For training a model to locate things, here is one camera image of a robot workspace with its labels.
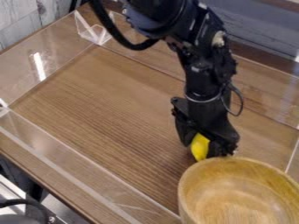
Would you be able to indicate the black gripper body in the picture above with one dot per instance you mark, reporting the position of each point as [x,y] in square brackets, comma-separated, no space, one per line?
[210,117]

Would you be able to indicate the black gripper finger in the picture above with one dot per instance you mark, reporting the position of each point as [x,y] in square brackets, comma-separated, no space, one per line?
[221,149]
[186,130]

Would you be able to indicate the yellow lemon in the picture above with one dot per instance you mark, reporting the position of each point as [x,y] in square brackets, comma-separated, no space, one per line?
[199,147]

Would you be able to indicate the brown wooden bowl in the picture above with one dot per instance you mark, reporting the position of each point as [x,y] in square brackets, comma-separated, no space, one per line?
[237,191]

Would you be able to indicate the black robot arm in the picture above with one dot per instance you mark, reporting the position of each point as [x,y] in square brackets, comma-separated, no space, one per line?
[193,31]

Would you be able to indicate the clear acrylic tray enclosure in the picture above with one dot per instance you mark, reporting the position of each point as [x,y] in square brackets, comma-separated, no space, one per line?
[87,123]

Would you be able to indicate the black table frame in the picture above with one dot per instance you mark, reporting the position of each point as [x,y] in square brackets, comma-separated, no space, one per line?
[36,192]

